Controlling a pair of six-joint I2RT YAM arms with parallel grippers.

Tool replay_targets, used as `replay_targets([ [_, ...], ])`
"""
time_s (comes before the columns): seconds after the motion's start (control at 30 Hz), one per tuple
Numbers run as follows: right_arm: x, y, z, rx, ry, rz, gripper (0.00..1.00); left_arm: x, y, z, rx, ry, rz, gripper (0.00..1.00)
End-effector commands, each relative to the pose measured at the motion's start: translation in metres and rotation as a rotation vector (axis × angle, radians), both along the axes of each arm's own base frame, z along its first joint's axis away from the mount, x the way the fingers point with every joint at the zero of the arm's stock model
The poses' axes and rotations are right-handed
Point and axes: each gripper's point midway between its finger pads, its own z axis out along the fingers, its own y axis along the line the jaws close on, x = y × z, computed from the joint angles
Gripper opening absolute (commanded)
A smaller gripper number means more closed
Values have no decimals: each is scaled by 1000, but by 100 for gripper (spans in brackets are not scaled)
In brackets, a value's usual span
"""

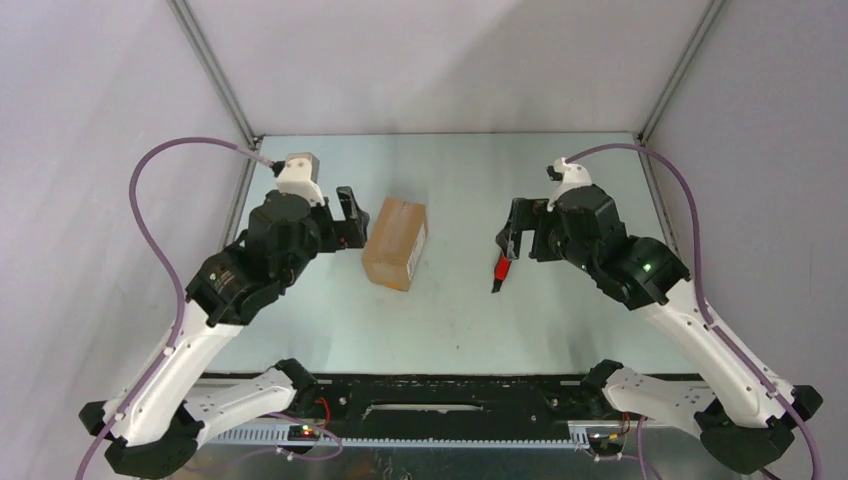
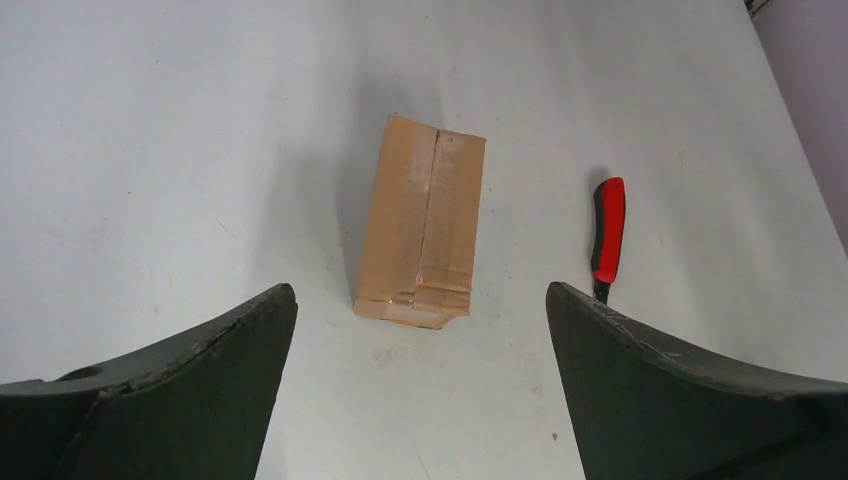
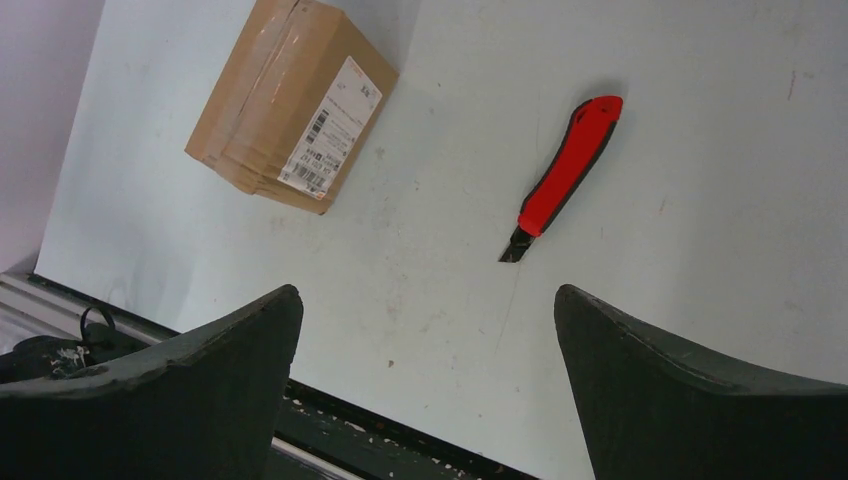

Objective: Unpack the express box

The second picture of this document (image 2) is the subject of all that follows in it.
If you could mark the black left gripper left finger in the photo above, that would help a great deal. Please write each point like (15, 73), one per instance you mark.
(196, 405)

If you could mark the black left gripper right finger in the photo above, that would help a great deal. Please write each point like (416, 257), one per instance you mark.
(647, 405)

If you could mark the brown cardboard express box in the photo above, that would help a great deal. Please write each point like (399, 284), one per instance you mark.
(419, 252)

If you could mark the red black utility knife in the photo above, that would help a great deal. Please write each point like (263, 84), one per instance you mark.
(609, 202)

